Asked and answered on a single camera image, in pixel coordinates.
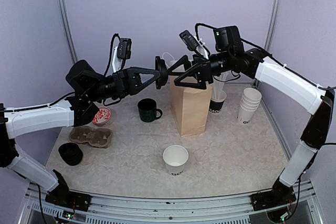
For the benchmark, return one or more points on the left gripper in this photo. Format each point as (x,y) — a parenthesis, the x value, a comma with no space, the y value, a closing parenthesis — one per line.
(127,82)

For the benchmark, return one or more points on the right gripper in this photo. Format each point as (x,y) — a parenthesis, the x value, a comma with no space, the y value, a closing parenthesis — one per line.
(201,70)

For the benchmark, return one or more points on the white paper cup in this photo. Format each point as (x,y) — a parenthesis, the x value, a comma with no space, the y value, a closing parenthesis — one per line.
(175,158)

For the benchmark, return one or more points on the black cup lid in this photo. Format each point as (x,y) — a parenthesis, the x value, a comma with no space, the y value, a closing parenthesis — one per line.
(160,66)

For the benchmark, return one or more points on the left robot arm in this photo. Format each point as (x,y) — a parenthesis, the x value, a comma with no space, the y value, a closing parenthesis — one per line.
(74,109)

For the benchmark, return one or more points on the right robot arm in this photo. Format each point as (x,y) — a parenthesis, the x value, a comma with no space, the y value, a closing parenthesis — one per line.
(259,64)

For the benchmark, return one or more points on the dark green mug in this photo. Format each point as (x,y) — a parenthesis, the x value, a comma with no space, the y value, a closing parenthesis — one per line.
(148,110)

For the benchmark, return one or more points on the brown paper bag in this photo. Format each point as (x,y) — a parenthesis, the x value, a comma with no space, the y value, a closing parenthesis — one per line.
(190,108)

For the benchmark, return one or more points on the black cup with straws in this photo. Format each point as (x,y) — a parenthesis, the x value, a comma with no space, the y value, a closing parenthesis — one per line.
(218,94)

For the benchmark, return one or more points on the red patterned bowl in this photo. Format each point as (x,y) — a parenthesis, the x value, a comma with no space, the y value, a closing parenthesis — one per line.
(102,117)

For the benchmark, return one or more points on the stack of white cups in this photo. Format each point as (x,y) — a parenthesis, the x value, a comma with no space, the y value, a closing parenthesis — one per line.
(248,105)

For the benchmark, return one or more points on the cardboard cup carrier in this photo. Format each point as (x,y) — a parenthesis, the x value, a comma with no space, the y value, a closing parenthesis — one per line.
(95,137)

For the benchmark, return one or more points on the stack of black lids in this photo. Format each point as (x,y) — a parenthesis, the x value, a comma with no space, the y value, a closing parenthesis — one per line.
(71,153)

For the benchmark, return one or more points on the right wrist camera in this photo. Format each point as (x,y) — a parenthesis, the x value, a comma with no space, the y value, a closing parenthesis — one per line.
(193,44)

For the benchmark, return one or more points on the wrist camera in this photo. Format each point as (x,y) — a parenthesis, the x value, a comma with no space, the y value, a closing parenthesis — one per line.
(121,53)
(193,44)

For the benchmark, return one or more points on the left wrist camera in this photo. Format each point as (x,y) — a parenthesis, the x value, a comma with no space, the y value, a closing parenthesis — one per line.
(121,53)

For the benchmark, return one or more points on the right aluminium frame post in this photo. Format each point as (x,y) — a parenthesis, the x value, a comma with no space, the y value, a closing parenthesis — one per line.
(272,23)

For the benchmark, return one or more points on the aluminium frame post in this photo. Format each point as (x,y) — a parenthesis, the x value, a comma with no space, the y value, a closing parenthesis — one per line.
(272,23)
(67,30)

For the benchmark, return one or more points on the front aluminium rail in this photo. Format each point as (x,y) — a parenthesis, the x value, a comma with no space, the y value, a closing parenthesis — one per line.
(236,208)

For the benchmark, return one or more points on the left aluminium frame post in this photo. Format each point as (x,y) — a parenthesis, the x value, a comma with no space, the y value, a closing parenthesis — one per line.
(67,30)

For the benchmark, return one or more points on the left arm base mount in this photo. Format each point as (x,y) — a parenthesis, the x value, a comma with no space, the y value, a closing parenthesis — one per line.
(69,199)

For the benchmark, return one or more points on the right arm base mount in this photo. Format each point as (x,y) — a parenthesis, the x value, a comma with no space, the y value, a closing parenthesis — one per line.
(273,199)

